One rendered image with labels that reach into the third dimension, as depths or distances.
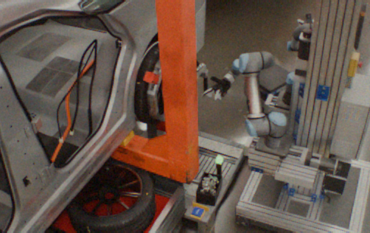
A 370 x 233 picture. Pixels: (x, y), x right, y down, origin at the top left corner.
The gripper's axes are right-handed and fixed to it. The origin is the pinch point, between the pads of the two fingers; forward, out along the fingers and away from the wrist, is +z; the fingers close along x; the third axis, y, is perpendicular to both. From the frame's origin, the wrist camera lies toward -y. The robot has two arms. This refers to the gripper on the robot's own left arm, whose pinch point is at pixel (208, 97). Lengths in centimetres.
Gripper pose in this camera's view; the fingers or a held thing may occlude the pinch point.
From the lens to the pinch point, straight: 337.3
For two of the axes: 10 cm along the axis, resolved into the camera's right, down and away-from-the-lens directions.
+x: -5.6, -2.0, 8.0
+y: 4.9, 7.0, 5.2
